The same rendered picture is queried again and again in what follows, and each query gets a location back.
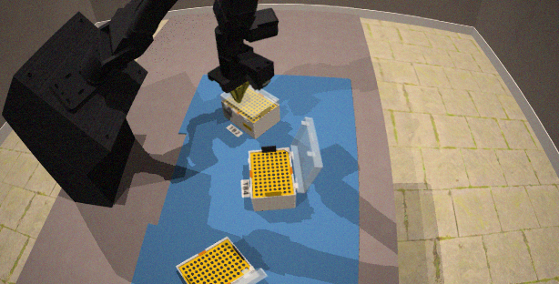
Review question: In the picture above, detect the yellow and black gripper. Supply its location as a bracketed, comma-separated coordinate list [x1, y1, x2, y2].
[208, 46, 249, 103]

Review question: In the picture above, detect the blue bench mat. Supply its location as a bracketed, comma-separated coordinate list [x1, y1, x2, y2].
[131, 75, 359, 284]

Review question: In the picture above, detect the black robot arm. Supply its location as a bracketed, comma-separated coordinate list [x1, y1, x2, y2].
[48, 0, 279, 112]

